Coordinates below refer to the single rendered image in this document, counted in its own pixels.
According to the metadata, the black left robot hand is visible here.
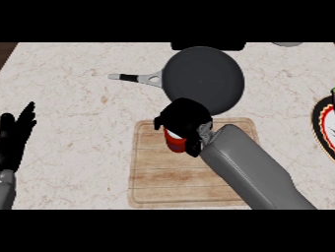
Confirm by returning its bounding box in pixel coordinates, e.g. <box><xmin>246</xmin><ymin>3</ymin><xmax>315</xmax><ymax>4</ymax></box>
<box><xmin>0</xmin><ymin>100</ymin><xmax>38</xmax><ymax>180</ymax></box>

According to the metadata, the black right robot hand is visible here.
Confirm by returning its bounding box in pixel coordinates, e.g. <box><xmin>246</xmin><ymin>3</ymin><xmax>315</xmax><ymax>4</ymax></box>
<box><xmin>152</xmin><ymin>96</ymin><xmax>213</xmax><ymax>158</ymax></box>

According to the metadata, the red can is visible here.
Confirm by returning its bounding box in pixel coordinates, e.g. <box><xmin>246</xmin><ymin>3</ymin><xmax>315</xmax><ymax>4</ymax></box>
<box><xmin>161</xmin><ymin>127</ymin><xmax>189</xmax><ymax>154</ymax></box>

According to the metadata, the dark grey frying pan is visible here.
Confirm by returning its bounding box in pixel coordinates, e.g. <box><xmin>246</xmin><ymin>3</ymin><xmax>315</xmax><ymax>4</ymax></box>
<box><xmin>108</xmin><ymin>45</ymin><xmax>246</xmax><ymax>117</ymax></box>

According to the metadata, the wooden cutting board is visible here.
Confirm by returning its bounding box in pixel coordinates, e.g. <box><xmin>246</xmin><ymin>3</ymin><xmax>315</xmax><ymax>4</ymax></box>
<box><xmin>126</xmin><ymin>117</ymin><xmax>261</xmax><ymax>210</ymax></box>

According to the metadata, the black appliance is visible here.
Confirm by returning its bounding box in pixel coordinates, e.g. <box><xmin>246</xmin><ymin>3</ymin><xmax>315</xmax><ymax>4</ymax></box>
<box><xmin>170</xmin><ymin>41</ymin><xmax>247</xmax><ymax>52</ymax></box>

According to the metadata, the grey round object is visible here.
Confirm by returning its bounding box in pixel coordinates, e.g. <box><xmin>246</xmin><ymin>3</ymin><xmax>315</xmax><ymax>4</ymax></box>
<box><xmin>271</xmin><ymin>41</ymin><xmax>304</xmax><ymax>48</ymax></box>

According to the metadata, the patterned plate with dark rim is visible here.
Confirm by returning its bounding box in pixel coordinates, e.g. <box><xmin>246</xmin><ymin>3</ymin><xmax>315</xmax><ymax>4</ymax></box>
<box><xmin>309</xmin><ymin>95</ymin><xmax>335</xmax><ymax>175</ymax></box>

